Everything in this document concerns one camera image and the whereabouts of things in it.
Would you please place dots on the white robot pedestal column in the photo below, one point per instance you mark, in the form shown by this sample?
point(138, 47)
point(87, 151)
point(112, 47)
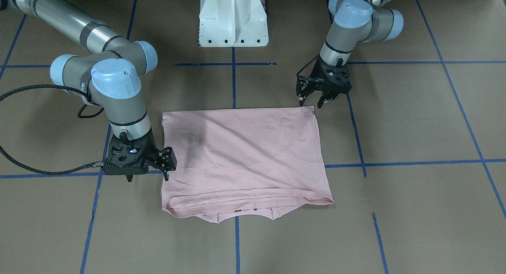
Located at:
point(233, 23)

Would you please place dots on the pink Snoopy t-shirt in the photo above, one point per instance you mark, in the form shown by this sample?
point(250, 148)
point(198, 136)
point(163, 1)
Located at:
point(253, 161)

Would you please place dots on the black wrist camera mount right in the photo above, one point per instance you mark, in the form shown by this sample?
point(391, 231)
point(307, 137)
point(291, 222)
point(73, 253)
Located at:
point(125, 160)

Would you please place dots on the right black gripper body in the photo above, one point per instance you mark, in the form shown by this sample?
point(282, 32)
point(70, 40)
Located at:
point(150, 150)

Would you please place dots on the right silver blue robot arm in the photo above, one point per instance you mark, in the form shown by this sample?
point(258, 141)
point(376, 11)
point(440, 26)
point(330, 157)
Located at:
point(109, 78)

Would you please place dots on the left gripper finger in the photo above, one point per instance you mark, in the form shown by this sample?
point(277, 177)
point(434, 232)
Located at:
point(325, 97)
point(304, 88)

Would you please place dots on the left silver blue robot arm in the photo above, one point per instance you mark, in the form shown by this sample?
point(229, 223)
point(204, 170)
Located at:
point(353, 22)

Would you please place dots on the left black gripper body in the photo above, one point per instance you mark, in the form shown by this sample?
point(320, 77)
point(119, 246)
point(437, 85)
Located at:
point(316, 75)

